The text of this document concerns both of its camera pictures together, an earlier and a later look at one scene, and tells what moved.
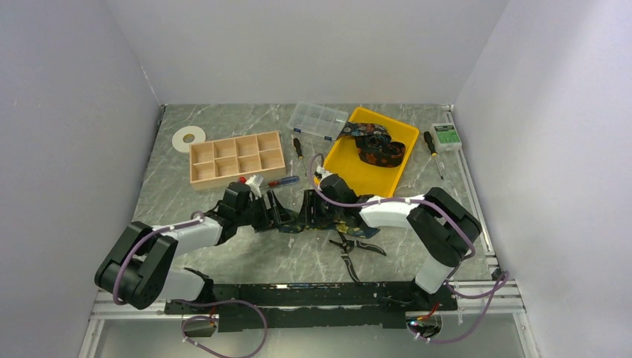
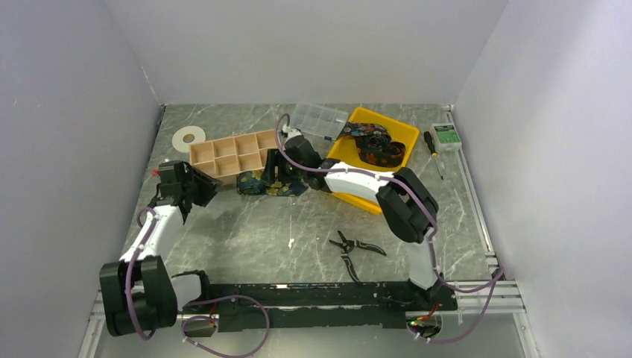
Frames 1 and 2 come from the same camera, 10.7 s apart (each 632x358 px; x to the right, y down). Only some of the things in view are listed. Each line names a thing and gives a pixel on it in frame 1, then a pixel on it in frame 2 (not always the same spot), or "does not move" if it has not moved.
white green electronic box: [446, 138] does not move
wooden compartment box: [218, 162] does not move
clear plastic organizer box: [317, 120] does not move
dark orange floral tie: [374, 144] does not move
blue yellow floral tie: [340, 226] → [251, 183]
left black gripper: [273, 215] → [208, 184]
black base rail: [316, 306] does not move
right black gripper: [311, 199] → [274, 159]
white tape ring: [178, 142] does not move
